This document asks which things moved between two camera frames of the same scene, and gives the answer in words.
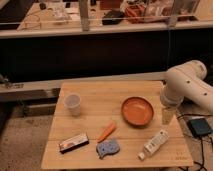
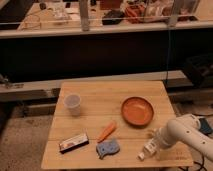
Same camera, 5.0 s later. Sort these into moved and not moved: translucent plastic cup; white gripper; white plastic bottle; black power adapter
Moved: white gripper
Not moved: black power adapter; translucent plastic cup; white plastic bottle
